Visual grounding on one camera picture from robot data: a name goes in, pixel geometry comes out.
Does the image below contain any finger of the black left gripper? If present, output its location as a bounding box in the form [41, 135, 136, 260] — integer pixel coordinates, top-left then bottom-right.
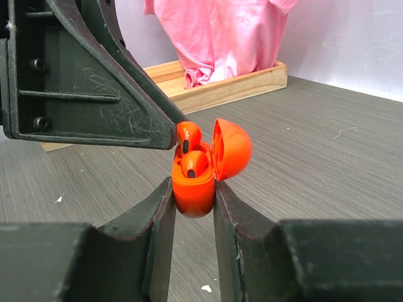
[1, 0, 186, 150]

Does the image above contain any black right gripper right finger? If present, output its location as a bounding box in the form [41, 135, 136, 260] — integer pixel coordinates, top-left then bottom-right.
[213, 182, 402, 302]

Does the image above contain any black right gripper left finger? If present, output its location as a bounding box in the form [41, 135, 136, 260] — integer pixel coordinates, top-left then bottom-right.
[1, 178, 176, 301]

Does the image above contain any orange earbud case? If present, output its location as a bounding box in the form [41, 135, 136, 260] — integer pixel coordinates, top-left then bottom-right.
[171, 118, 253, 218]

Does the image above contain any orange earbud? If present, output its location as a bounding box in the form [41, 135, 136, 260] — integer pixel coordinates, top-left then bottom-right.
[176, 121, 202, 156]
[181, 150, 208, 178]

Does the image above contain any pink t-shirt on hanger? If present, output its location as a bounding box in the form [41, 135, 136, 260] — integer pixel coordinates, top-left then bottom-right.
[144, 0, 296, 89]

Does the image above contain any wooden rack base tray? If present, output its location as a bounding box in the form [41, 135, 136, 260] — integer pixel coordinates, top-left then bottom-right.
[41, 61, 288, 150]

